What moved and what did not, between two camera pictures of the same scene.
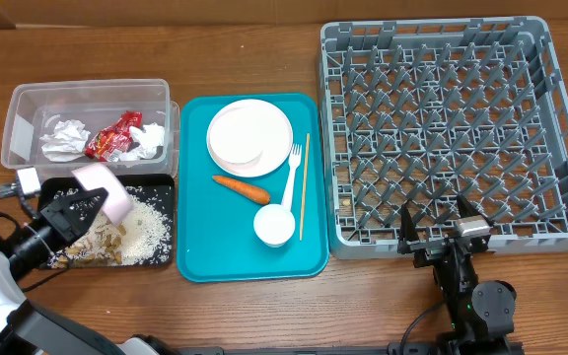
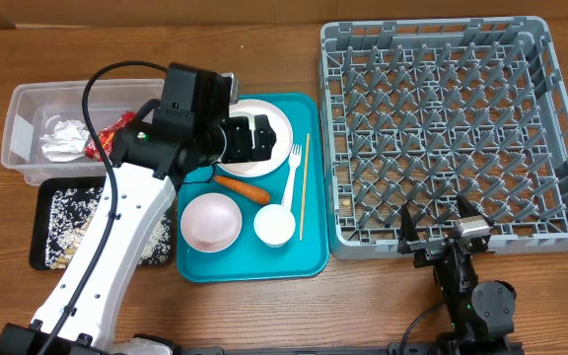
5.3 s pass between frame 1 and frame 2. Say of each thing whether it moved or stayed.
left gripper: moved
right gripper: stayed
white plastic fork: stayed
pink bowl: moved
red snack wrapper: stayed
